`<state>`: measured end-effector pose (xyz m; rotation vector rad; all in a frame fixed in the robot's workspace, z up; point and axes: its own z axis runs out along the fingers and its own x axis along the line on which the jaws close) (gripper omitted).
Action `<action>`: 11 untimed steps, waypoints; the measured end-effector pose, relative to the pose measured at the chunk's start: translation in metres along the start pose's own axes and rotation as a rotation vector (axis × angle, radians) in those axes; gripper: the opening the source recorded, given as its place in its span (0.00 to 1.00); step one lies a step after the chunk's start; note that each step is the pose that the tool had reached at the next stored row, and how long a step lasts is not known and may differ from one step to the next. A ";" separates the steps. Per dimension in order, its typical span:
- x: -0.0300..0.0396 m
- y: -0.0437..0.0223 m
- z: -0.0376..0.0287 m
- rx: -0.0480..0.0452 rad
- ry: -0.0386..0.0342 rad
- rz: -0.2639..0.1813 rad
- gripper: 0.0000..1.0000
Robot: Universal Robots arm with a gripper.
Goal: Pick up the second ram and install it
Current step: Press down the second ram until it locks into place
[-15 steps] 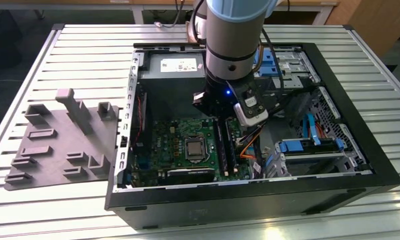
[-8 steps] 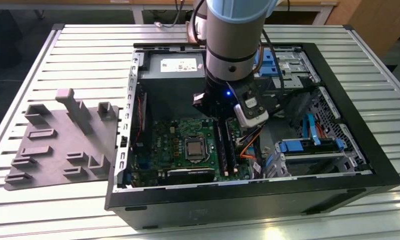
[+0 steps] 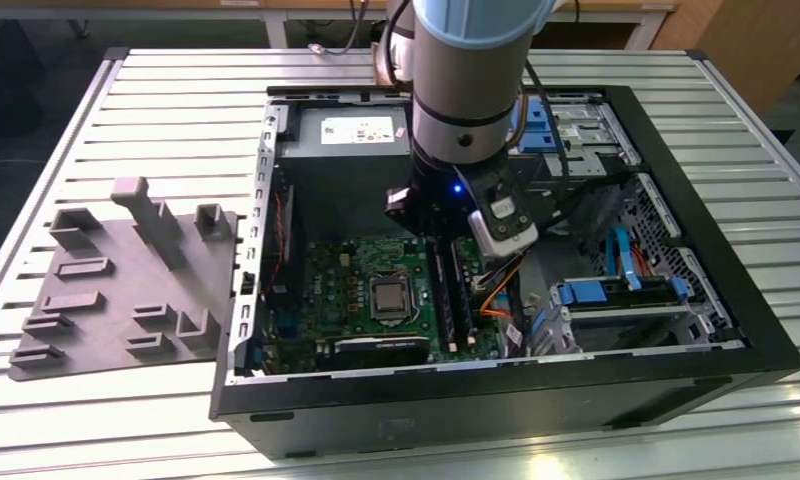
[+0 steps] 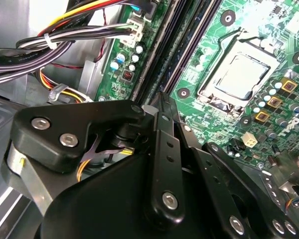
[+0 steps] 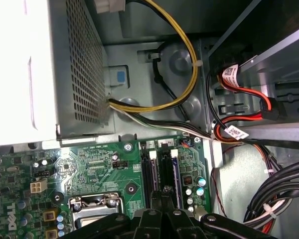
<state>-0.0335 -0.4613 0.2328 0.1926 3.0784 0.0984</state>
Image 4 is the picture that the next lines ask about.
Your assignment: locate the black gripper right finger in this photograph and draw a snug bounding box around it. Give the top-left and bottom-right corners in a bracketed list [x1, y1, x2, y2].
[164, 92, 299, 239]

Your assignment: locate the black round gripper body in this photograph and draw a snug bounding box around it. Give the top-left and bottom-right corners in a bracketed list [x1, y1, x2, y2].
[34, 123, 221, 239]

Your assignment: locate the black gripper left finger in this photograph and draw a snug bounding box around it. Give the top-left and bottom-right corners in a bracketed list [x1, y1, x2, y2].
[0, 91, 187, 225]

